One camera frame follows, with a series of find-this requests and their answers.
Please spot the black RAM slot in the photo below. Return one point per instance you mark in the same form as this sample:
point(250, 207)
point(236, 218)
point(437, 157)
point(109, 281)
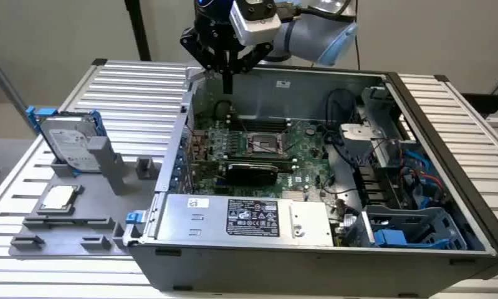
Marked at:
point(231, 162)
point(256, 158)

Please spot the hard disk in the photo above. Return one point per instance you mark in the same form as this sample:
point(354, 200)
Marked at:
point(67, 143)

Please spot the blue case latch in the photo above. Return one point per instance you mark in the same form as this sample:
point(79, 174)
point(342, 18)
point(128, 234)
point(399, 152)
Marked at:
point(135, 217)

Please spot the silver finned heat sink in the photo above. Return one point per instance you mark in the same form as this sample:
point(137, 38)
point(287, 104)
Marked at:
point(294, 196)

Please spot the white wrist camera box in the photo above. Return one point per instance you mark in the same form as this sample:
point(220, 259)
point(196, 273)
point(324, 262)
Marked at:
point(256, 23)

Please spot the aluminium frame post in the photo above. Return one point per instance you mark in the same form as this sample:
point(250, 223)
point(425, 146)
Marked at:
point(3, 78)

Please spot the silver CPU chip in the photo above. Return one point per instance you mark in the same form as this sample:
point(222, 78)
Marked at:
point(60, 197)

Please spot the silver drive cage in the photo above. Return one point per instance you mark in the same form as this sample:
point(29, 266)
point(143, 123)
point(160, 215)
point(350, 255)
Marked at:
point(377, 137)

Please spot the grey parts rack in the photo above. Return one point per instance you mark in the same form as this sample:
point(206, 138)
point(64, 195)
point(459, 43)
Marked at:
point(91, 215)

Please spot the black stand pole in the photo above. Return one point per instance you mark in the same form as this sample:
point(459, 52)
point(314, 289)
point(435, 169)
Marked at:
point(139, 31)

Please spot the silver power supply unit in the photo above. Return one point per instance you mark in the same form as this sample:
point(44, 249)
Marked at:
point(207, 224)

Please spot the black graphics card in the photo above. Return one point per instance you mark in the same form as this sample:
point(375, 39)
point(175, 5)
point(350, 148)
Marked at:
point(251, 176)

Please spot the CPU socket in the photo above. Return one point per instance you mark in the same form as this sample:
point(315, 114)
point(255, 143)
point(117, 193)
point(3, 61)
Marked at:
point(264, 143)

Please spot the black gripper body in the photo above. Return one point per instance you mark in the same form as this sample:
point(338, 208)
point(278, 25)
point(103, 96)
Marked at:
point(212, 25)

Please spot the grey disk bay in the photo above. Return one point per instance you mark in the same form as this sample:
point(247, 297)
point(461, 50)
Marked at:
point(423, 221)

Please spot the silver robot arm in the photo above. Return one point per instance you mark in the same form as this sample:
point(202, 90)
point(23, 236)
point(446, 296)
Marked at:
point(306, 34)

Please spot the empty blue disk carrier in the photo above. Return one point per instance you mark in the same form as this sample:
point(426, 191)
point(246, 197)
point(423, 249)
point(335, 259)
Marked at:
point(390, 239)

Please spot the green motherboard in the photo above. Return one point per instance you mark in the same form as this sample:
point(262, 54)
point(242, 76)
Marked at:
point(311, 162)

